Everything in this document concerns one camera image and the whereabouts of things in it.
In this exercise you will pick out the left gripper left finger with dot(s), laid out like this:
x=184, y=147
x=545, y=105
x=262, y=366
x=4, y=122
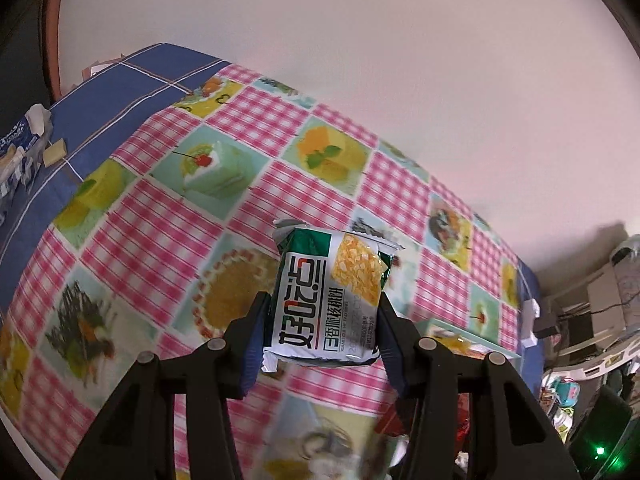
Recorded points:
x=132, y=437

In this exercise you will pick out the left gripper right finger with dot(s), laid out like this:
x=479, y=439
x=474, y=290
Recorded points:
x=510, y=436

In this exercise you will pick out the green white cracker packet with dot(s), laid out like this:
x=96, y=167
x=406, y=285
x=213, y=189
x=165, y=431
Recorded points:
x=325, y=298

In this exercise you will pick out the yellow orange snack packet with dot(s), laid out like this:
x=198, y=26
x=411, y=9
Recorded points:
x=462, y=346

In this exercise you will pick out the red crinkled candy packet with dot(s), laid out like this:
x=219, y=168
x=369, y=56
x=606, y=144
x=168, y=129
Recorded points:
x=463, y=420

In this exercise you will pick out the white tray with green rim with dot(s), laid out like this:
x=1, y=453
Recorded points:
x=428, y=328

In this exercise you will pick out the white shelf with clutter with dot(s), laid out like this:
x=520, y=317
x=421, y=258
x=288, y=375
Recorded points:
x=590, y=385

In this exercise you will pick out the pink checkered fruit tablecloth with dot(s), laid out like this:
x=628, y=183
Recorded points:
x=169, y=239

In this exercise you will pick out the small beige cake piece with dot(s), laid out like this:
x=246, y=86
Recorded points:
x=54, y=153

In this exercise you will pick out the torn blue white wrapper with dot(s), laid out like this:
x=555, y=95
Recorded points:
x=22, y=149

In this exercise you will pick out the blue plaid tablecloth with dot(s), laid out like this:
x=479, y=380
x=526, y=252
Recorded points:
x=93, y=120

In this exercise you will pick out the pink board by wall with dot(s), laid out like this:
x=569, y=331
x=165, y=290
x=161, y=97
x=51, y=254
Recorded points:
x=49, y=30

